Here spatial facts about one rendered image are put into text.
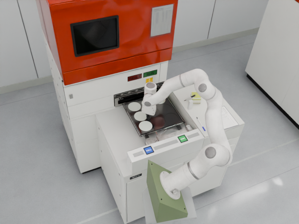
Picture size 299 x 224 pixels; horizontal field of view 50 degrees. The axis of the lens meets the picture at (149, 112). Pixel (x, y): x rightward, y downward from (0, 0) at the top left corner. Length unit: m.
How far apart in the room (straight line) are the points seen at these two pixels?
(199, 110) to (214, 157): 0.73
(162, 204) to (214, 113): 0.60
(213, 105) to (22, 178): 2.04
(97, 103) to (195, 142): 0.81
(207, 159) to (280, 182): 1.74
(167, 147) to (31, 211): 1.47
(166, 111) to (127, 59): 0.53
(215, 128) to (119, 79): 0.88
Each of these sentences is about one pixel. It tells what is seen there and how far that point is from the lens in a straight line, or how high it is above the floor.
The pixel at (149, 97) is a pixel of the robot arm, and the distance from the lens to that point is 2.14.
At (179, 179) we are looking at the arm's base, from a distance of 1.94.
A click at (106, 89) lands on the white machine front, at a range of 2.44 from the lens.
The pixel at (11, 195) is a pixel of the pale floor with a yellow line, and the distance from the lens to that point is 3.27.
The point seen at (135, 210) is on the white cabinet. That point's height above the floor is 0.28.
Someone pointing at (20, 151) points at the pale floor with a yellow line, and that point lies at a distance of 3.53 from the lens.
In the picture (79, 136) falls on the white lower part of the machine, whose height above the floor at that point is 0.61.
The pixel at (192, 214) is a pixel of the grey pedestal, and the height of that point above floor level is 0.82.
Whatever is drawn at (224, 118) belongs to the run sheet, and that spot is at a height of 0.97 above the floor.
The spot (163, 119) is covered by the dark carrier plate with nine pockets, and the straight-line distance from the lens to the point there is 2.44.
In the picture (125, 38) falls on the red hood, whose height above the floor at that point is 1.50.
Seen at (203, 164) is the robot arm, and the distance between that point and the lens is 1.85.
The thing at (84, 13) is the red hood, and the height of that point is 1.73.
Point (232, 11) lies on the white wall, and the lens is 4.83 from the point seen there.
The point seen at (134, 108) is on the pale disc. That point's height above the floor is 0.90.
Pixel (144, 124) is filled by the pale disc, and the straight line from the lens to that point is 2.39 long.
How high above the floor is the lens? 2.70
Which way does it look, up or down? 47 degrees down
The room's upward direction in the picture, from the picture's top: 4 degrees clockwise
